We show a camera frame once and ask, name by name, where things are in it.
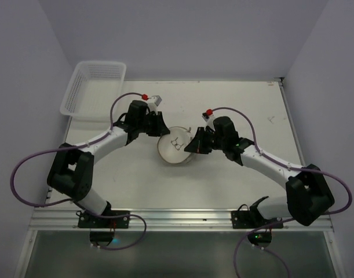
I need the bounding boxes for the white mesh laundry bag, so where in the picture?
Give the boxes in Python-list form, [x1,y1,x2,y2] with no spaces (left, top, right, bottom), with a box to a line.
[156,126,195,166]

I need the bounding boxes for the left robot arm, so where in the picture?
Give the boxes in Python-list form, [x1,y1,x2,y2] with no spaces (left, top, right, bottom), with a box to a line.
[47,96,170,217]

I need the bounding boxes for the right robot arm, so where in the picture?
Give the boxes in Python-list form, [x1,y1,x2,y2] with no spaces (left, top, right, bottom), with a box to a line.
[184,116,335,228]

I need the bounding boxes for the white plastic basket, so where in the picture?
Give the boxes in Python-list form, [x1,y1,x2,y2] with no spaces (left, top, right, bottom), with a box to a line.
[60,60,126,122]

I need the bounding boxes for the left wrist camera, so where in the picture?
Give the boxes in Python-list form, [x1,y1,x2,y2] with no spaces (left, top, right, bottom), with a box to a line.
[147,95,162,114]

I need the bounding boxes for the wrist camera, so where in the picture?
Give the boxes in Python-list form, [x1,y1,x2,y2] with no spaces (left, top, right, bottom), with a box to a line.
[202,109,215,129]
[147,95,162,114]

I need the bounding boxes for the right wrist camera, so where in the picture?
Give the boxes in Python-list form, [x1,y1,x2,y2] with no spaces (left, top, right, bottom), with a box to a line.
[202,109,215,129]

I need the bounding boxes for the aluminium right side rail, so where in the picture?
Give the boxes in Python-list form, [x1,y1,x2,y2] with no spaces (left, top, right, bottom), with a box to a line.
[276,77,305,166]

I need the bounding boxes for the aluminium rail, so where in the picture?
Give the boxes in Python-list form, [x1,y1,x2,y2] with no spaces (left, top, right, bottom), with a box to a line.
[28,206,334,232]
[276,77,305,166]

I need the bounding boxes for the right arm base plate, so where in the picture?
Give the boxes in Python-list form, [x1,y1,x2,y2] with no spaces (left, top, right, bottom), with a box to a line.
[231,210,283,229]

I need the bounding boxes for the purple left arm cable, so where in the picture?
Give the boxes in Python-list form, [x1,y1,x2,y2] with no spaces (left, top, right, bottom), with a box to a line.
[10,92,148,251]

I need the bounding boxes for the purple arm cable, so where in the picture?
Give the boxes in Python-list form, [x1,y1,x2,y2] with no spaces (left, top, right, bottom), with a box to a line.
[10,92,148,251]
[207,106,353,278]

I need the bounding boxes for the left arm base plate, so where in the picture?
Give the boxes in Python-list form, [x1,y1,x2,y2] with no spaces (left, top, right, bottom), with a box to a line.
[76,210,130,229]

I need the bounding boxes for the aluminium front rail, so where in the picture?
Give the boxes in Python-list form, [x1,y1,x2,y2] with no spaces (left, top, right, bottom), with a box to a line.
[28,206,334,232]

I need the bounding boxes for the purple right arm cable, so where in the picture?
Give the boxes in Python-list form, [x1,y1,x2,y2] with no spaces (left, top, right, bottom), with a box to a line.
[207,106,353,278]

